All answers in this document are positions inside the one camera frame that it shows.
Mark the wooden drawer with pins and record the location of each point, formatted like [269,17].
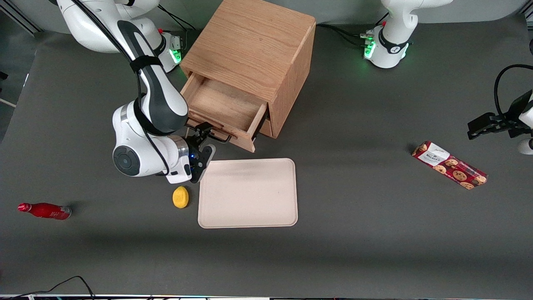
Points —
[267,128]
[225,104]

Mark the red cookie box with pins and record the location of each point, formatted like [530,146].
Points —
[452,166]

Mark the yellow lemon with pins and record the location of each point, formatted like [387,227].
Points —
[180,197]

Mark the oak wooden drawer cabinet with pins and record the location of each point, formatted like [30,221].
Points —
[250,46]

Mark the beige rectangular tray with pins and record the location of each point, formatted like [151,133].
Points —
[247,193]

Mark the dark grey table mat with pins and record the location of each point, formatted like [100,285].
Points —
[354,250]

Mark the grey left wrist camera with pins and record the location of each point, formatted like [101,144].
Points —
[526,146]

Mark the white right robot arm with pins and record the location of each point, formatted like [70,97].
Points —
[137,137]

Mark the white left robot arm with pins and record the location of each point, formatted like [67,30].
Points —
[395,41]

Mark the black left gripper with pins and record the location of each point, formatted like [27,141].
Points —
[510,121]

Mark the aluminium frame rail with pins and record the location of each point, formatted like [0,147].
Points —
[23,18]
[528,16]

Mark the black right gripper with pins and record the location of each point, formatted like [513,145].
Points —
[193,141]

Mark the red bottle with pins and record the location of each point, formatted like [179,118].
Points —
[46,211]

